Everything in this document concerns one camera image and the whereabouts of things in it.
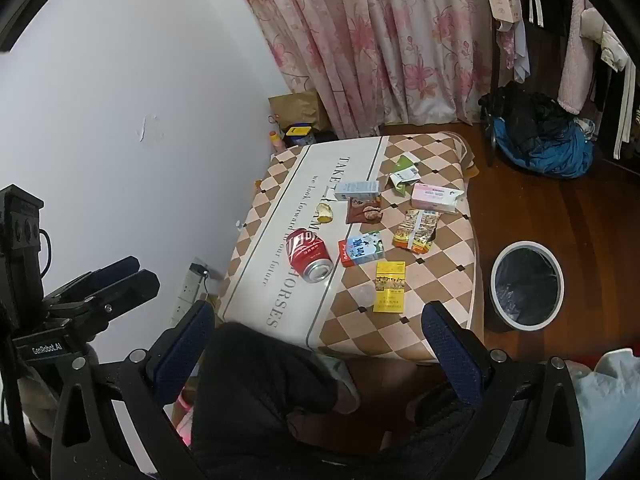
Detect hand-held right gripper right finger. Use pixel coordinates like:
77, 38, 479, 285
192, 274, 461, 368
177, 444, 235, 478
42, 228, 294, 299
421, 301, 587, 480

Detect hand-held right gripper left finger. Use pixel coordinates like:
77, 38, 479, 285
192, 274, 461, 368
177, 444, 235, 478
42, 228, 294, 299
50, 300, 217, 480

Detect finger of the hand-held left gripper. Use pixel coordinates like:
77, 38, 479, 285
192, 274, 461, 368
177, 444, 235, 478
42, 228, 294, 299
42, 256, 141, 307
54, 269, 162, 336

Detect white round trash bin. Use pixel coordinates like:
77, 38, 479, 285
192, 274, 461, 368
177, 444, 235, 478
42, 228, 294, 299
490, 241, 567, 332

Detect orange patterned snack wrapper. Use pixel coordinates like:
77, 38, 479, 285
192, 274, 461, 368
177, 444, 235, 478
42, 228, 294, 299
392, 208, 442, 254

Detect green and white carton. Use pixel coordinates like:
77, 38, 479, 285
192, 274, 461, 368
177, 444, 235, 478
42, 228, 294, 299
389, 152, 422, 196

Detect white and blue small box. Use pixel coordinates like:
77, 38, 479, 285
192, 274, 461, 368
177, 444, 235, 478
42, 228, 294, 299
334, 180, 381, 202

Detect white power strip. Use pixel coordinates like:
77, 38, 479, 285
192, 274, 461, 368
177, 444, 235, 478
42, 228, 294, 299
170, 257, 212, 327

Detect checkered printed tablecloth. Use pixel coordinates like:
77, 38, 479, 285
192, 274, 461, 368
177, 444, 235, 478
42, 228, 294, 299
216, 132, 484, 364

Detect person's black trousers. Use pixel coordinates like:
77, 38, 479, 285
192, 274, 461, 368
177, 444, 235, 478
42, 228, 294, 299
190, 321, 481, 480

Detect yellow flat box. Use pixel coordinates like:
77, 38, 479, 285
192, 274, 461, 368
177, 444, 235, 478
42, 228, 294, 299
374, 261, 407, 315

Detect black bin liner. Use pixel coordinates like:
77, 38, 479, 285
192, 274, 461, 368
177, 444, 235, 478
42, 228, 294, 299
495, 249, 559, 326

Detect clear plastic lid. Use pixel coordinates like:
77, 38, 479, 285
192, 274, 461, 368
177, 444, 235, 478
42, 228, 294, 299
352, 282, 377, 309

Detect blue milk carton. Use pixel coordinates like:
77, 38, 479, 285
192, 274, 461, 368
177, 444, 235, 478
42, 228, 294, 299
346, 231, 386, 265

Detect red soda can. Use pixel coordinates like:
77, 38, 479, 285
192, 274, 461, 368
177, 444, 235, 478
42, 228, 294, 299
286, 227, 334, 285

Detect pink tissue pack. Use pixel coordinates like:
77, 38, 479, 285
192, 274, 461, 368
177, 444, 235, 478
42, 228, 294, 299
411, 182, 464, 215

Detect brown snack packet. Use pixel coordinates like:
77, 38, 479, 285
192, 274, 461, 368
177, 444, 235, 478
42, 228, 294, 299
346, 196, 384, 225

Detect light blue cloth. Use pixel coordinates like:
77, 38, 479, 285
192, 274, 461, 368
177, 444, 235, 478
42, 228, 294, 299
570, 349, 640, 480

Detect blue clothing pile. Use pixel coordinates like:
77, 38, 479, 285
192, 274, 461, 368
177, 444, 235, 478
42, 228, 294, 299
492, 115, 596, 179

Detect yellow and blue box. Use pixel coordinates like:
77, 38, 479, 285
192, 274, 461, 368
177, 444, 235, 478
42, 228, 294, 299
285, 124, 314, 147

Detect brown paper bag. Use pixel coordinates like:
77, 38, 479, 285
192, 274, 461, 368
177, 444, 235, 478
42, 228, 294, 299
268, 91, 331, 133

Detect black clothing pile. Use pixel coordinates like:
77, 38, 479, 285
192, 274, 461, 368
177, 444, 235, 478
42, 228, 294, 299
479, 82, 581, 157

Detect pink floral curtain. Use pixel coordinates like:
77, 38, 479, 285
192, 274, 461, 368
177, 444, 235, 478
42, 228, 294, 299
220, 0, 495, 141

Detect pink fluffy hanging garment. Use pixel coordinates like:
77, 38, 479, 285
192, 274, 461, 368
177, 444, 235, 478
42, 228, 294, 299
557, 0, 601, 116

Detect white hanging garment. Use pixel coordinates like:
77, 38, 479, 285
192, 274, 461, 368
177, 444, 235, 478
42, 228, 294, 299
485, 0, 532, 84

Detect white puffy jacket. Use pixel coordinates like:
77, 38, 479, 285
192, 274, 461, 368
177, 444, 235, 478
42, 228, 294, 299
580, 7, 629, 74

